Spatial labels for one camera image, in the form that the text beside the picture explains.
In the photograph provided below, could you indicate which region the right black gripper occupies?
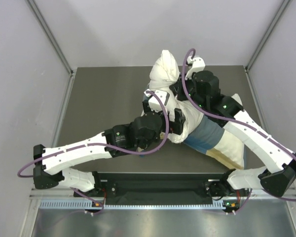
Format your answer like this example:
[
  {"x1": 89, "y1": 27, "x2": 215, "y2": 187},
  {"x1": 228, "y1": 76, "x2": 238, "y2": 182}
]
[{"x1": 171, "y1": 71, "x2": 208, "y2": 111}]

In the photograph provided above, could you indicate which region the white pillow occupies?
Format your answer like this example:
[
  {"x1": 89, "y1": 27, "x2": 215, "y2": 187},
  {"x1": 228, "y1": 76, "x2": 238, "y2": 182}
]
[{"x1": 148, "y1": 50, "x2": 206, "y2": 145}]

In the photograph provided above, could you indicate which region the checkered blue beige white pillowcase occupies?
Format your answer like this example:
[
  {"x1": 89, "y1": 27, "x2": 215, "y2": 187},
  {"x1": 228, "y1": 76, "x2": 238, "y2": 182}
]
[{"x1": 138, "y1": 92, "x2": 247, "y2": 171}]

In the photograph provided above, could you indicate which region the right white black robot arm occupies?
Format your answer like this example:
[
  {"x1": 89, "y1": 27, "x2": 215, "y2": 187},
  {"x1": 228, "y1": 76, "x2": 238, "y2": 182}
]
[{"x1": 170, "y1": 71, "x2": 296, "y2": 198}]

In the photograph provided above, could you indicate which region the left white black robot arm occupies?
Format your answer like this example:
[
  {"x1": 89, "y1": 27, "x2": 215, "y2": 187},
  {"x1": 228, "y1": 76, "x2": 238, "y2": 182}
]
[{"x1": 33, "y1": 109, "x2": 185, "y2": 196}]

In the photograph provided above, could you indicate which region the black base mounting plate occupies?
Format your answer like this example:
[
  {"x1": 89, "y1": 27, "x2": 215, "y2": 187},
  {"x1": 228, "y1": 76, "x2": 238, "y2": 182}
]
[{"x1": 82, "y1": 172, "x2": 248, "y2": 198}]

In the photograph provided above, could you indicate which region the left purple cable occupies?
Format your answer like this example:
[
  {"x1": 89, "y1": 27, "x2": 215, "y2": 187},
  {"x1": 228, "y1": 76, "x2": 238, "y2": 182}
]
[{"x1": 17, "y1": 90, "x2": 170, "y2": 178}]

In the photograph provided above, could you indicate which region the purple cable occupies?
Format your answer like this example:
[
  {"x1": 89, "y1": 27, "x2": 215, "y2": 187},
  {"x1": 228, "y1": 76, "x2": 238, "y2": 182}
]
[
  {"x1": 181, "y1": 48, "x2": 296, "y2": 202},
  {"x1": 17, "y1": 90, "x2": 170, "y2": 178}
]

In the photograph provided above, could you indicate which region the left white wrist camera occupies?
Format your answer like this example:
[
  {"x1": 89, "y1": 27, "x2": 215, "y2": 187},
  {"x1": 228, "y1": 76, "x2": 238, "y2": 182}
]
[{"x1": 144, "y1": 89, "x2": 170, "y2": 112}]

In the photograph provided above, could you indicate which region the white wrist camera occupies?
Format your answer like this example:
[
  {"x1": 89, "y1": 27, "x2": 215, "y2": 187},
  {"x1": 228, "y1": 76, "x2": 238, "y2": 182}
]
[
  {"x1": 144, "y1": 89, "x2": 170, "y2": 112},
  {"x1": 185, "y1": 56, "x2": 206, "y2": 79}
]

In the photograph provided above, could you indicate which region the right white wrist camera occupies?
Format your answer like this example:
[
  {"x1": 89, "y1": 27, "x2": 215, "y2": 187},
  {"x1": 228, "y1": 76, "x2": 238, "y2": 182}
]
[{"x1": 185, "y1": 56, "x2": 206, "y2": 79}]

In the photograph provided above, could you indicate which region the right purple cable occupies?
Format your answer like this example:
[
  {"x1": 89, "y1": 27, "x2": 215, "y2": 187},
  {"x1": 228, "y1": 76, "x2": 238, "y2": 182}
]
[{"x1": 181, "y1": 48, "x2": 296, "y2": 202}]

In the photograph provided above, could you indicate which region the right aluminium frame post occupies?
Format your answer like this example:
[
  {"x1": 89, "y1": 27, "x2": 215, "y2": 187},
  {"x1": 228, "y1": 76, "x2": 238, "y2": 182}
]
[{"x1": 244, "y1": 0, "x2": 292, "y2": 73}]

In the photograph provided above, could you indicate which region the aluminium frame post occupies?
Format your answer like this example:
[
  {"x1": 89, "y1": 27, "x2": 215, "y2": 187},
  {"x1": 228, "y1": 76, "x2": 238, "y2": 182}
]
[
  {"x1": 244, "y1": 0, "x2": 292, "y2": 73},
  {"x1": 25, "y1": 0, "x2": 74, "y2": 75}
]

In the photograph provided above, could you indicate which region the grey slotted cable duct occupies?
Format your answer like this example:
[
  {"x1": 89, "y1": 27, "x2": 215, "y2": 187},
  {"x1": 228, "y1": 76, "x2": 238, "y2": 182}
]
[{"x1": 39, "y1": 199, "x2": 239, "y2": 210}]

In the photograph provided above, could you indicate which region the left aluminium frame post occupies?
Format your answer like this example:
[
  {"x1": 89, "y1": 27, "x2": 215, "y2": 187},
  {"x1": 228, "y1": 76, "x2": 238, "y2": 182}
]
[{"x1": 25, "y1": 0, "x2": 74, "y2": 75}]

